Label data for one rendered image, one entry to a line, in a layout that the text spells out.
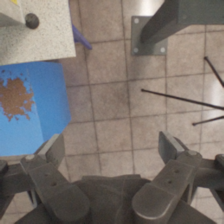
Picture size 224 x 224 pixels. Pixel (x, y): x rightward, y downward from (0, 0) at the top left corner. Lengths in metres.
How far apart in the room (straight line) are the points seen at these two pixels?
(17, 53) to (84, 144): 1.08
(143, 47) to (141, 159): 1.03
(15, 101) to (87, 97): 0.67
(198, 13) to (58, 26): 0.47
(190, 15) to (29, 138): 0.90
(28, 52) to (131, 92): 0.94
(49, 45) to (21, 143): 0.57
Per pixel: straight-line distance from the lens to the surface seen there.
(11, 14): 0.64
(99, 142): 1.57
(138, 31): 1.44
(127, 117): 1.48
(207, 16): 0.57
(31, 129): 0.97
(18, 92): 0.94
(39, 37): 0.72
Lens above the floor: 1.41
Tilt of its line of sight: 75 degrees down
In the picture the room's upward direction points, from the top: 178 degrees clockwise
